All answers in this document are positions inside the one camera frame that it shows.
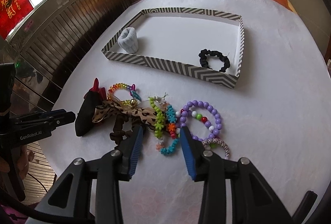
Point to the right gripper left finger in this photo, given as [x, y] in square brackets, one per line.
[130, 150]

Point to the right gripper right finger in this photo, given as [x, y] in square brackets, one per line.
[193, 154]

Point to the leopard print bow scrunchie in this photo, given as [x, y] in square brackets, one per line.
[145, 117]

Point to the red black hair bow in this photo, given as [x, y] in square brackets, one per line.
[93, 110]

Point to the black scrunchie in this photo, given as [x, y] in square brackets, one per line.
[208, 59]

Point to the white fluffy scrunchie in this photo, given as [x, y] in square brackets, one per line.
[128, 40]

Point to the striped black white tray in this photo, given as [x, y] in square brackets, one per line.
[171, 38]

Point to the red paper banner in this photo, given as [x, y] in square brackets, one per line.
[12, 12]

